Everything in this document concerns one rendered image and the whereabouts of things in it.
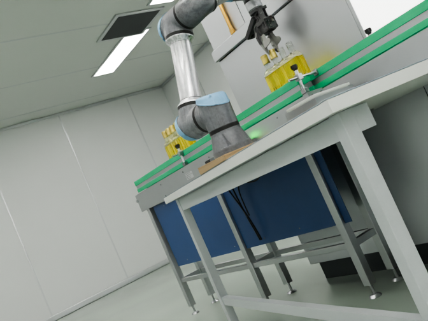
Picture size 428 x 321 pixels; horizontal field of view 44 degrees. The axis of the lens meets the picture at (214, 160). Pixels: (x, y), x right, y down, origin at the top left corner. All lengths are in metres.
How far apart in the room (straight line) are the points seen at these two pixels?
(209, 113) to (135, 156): 6.60
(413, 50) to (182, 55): 0.84
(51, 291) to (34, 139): 2.15
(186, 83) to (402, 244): 1.10
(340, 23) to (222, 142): 0.81
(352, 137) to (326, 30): 1.23
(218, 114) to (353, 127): 0.74
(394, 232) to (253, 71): 1.73
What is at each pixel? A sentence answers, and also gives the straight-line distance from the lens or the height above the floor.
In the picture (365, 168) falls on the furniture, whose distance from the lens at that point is 1.25.
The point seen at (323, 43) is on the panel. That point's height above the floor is 1.07.
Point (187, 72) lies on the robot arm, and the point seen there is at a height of 1.13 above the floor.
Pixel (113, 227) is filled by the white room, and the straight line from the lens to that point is 8.06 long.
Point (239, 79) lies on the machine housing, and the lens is 2.93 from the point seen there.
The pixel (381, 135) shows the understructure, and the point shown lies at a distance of 2.41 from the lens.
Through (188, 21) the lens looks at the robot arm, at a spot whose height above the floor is 1.30.
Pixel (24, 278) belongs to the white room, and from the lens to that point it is 7.63.
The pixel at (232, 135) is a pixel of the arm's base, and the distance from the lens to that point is 1.87.
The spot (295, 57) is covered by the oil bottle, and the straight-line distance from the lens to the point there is 2.37.
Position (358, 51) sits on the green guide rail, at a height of 0.93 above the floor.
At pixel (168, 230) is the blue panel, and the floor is 0.57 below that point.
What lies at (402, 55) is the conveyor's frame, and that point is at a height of 0.84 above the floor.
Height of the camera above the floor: 0.65
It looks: 4 degrees up
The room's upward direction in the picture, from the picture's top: 24 degrees counter-clockwise
